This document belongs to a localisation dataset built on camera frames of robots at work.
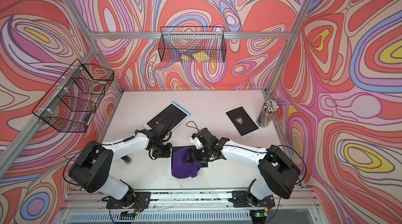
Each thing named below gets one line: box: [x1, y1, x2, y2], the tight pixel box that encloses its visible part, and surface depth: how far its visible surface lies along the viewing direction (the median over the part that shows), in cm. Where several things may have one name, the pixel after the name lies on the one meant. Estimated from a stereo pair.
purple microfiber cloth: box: [171, 147, 202, 179], surface depth 82 cm
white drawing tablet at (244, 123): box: [222, 104, 263, 141], surface depth 104 cm
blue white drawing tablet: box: [142, 101, 192, 132], surface depth 109 cm
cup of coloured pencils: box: [255, 99, 279, 128], surface depth 90 cm
